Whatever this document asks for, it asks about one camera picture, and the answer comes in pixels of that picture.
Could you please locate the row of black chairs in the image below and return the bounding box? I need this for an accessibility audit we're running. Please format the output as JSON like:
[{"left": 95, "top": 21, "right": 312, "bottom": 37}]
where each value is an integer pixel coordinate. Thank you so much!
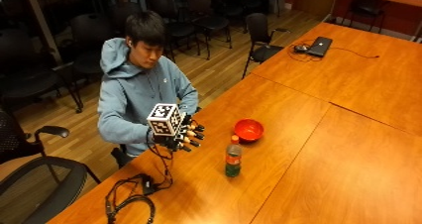
[{"left": 0, "top": 0, "right": 283, "bottom": 114}]

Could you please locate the black laptop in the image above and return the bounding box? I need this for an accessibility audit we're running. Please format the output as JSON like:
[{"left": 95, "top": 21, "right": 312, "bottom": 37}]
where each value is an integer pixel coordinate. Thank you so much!
[{"left": 307, "top": 36, "right": 335, "bottom": 58}]

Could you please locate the the person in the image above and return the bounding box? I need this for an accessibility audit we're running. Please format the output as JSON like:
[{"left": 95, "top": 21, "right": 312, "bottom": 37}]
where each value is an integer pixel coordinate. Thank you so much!
[{"left": 97, "top": 10, "right": 202, "bottom": 168}]

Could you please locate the black laptop cable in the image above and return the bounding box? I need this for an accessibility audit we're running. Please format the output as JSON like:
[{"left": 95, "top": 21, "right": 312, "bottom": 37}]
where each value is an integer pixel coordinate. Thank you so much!
[{"left": 288, "top": 40, "right": 381, "bottom": 63}]

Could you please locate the red bowl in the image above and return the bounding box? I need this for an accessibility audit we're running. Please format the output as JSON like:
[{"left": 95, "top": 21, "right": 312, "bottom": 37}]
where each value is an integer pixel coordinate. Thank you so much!
[{"left": 232, "top": 118, "right": 266, "bottom": 143}]

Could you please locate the white marker cube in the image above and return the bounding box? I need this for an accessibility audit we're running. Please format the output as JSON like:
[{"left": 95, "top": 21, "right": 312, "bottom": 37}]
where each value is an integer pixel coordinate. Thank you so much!
[{"left": 146, "top": 102, "right": 187, "bottom": 138}]

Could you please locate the black chair by wall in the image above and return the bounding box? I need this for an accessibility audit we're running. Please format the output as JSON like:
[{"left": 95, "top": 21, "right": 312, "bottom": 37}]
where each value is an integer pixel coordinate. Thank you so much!
[{"left": 343, "top": 0, "right": 388, "bottom": 34}]

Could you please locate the black mesh office chair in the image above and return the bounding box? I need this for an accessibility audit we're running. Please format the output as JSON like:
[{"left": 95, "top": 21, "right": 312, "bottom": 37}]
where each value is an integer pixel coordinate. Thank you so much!
[{"left": 0, "top": 109, "right": 103, "bottom": 224}]

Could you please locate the black cable bundle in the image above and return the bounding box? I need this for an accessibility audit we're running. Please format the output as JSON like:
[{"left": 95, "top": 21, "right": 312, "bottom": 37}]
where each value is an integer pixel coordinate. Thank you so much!
[{"left": 104, "top": 128, "right": 176, "bottom": 224}]

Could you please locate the green bottle with orange cap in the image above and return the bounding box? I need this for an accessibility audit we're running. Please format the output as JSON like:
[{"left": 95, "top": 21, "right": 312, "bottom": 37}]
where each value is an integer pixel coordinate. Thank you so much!
[{"left": 224, "top": 134, "right": 244, "bottom": 178}]

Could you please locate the black armchair with armrests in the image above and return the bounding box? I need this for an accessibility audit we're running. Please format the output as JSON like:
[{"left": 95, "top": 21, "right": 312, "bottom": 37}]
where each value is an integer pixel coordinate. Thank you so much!
[{"left": 240, "top": 12, "right": 292, "bottom": 80}]

